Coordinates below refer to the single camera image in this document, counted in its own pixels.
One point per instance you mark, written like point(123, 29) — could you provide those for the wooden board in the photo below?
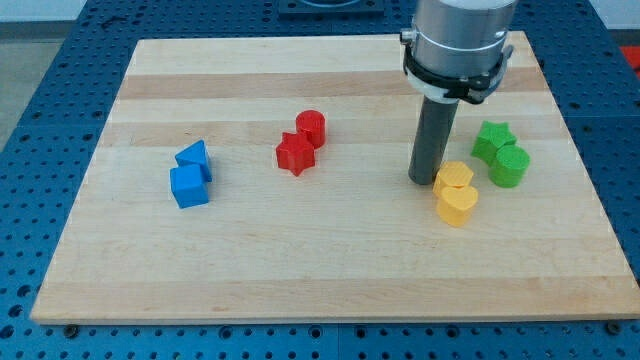
point(351, 239)

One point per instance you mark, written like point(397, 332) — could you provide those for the red star block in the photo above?
point(295, 153)

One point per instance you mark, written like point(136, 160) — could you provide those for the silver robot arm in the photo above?
point(455, 49)

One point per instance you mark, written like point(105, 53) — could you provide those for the green star block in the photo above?
point(490, 139)

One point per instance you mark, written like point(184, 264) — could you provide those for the blue cube block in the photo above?
point(188, 186)

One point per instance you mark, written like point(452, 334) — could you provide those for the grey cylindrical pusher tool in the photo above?
point(433, 130)

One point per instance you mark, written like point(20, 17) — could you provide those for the yellow hexagon block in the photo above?
point(455, 174)

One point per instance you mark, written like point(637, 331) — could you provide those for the green cylinder block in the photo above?
point(509, 166)

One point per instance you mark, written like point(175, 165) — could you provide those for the blue triangle block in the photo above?
point(196, 154)

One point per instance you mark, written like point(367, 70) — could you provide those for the yellow heart block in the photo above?
point(455, 206)

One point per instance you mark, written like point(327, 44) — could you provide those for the red cylinder block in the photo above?
point(312, 124)

